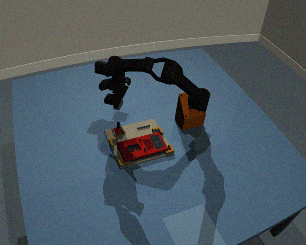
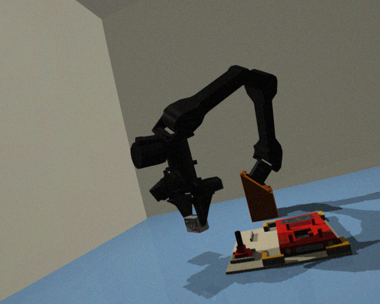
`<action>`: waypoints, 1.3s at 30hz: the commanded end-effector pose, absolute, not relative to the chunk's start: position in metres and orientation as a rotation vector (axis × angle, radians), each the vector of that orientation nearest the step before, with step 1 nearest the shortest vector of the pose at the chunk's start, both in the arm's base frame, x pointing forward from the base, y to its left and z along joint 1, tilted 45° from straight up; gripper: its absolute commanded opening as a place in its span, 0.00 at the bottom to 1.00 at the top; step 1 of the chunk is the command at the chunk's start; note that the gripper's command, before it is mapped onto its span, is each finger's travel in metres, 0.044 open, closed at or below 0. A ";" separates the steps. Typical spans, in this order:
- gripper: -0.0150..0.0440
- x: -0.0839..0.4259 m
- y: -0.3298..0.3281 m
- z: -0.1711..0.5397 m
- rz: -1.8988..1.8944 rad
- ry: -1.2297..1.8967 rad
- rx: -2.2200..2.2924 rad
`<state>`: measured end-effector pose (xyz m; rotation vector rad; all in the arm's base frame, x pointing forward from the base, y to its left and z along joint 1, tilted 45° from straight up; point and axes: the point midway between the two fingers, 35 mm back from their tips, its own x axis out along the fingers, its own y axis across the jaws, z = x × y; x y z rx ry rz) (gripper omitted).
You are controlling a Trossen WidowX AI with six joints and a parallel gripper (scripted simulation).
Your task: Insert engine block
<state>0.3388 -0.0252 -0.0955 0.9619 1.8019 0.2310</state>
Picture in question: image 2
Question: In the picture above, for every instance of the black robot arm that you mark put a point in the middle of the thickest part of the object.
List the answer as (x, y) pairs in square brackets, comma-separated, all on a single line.
[(185, 115)]

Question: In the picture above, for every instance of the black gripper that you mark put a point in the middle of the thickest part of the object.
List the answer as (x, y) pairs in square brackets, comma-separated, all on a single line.
[(201, 190)]

